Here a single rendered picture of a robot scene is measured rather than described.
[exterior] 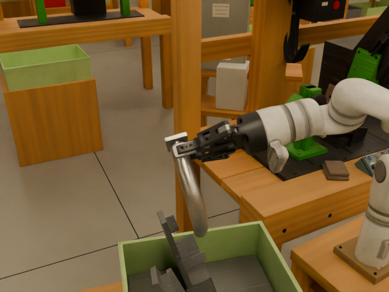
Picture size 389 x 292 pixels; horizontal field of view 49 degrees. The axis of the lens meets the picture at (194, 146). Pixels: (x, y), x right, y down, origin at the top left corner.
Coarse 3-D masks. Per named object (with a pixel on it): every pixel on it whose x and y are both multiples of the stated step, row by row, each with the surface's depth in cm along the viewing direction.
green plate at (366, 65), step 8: (360, 48) 170; (360, 56) 170; (368, 56) 167; (376, 56) 164; (352, 64) 174; (360, 64) 170; (368, 64) 167; (376, 64) 164; (352, 72) 174; (360, 72) 170; (368, 72) 167; (376, 72) 168; (368, 80) 167
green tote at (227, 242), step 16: (240, 224) 123; (256, 224) 124; (144, 240) 117; (160, 240) 118; (176, 240) 120; (208, 240) 122; (224, 240) 124; (240, 240) 125; (256, 240) 127; (272, 240) 117; (128, 256) 118; (144, 256) 120; (160, 256) 121; (208, 256) 125; (224, 256) 127; (240, 256) 128; (256, 256) 129; (272, 256) 116; (128, 272) 121; (144, 272) 122; (272, 272) 117; (288, 272) 107; (128, 288) 123; (272, 288) 119; (288, 288) 107
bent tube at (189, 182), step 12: (168, 144) 75; (180, 168) 73; (192, 168) 74; (180, 180) 73; (192, 180) 73; (192, 192) 72; (192, 204) 73; (192, 216) 74; (204, 216) 74; (204, 228) 76
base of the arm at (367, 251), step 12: (372, 216) 115; (384, 216) 113; (372, 228) 116; (384, 228) 114; (360, 240) 121; (372, 240) 117; (384, 240) 116; (360, 252) 122; (372, 252) 118; (384, 252) 117; (372, 264) 120; (384, 264) 120
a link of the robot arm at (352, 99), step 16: (352, 80) 74; (336, 96) 74; (352, 96) 73; (368, 96) 73; (384, 96) 73; (336, 112) 76; (352, 112) 74; (368, 112) 73; (384, 112) 72; (384, 128) 75
